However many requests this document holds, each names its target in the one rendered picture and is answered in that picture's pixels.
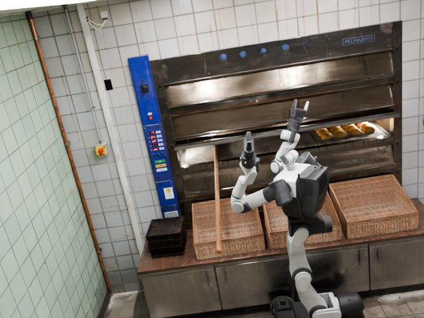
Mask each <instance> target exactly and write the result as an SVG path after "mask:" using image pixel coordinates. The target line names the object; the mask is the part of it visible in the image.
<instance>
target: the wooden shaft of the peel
mask: <svg viewBox="0 0 424 318"><path fill-rule="evenodd" d="M214 158H215V212H216V252H217V253H218V254H221V223H220V194H219V179H218V150H217V146H214Z"/></svg>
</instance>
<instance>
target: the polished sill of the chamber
mask: <svg viewBox="0 0 424 318"><path fill-rule="evenodd" d="M389 141H394V139H393V136H392V135H391V134H390V135H385V136H377V137H372V138H363V139H356V140H351V141H343V142H338V143H330V144H322V145H317V146H309V147H304V148H296V149H291V150H295V151H297V153H298V155H301V154H302V153H304V152H306V151H308V152H309V153H316V152H321V151H329V150H337V149H342V148H350V147H355V146H363V145H368V144H376V143H384V142H389ZM291 150H290V151H291ZM276 154H277V151H275V152H270V153H262V154H257V155H256V157H257V158H259V161H261V160H269V159H273V158H276ZM240 162H241V159H240V157H236V158H228V159H223V160H218V166H219V167H222V166H227V165H235V164H239V163H240ZM214 167H215V161H210V162H202V163H194V164H189V165H181V166H180V171H181V172H188V171H193V170H201V169H205V168H214Z"/></svg>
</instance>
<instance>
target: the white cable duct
mask: <svg viewBox="0 0 424 318"><path fill-rule="evenodd" d="M76 7H77V10H78V14H79V19H80V22H81V27H82V30H83V35H84V38H85V42H86V46H87V49H88V54H89V57H90V62H91V66H92V70H93V74H94V77H95V81H96V84H97V89H98V94H99V97H100V101H101V104H102V109H103V114H104V117H105V121H106V125H107V129H108V132H109V136H110V141H111V144H112V149H113V152H114V156H115V161H116V164H117V168H118V171H119V176H120V179H121V184H122V188H123V191H124V196H125V199H126V204H127V208H128V211H129V216H130V219H131V223H132V228H133V231H134V236H135V239H136V243H137V246H138V251H139V255H140V258H141V255H142V252H143V243H142V240H141V236H140V232H139V227H138V223H137V219H136V215H135V212H134V207H133V202H132V199H131V195H130V192H129V187H128V184H127V179H126V175H125V171H124V167H123V164H122V159H121V154H120V151H119V146H118V143H117V138H116V135H115V131H114V126H113V123H112V118H111V115H110V110H109V106H108V103H107V98H106V95H105V90H104V87H103V83H102V78H101V75H100V70H99V67H98V62H97V57H96V54H95V49H94V46H93V42H92V39H91V34H90V29H89V26H88V22H87V19H86V14H85V9H84V6H83V2H82V3H76Z"/></svg>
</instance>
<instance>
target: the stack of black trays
mask: <svg viewBox="0 0 424 318"><path fill-rule="evenodd" d="M184 220H185V219H184V216H175V217H169V218H159V219H152V220H151V222H150V225H149V227H148V231H147V233H146V237H145V238H146V239H147V245H148V246H147V247H149V249H148V250H149V252H150V254H151V257H152V258H157V257H169V256H180V255H183V253H184V250H185V246H186V240H187V230H186V224H185V222H186V221H184Z"/></svg>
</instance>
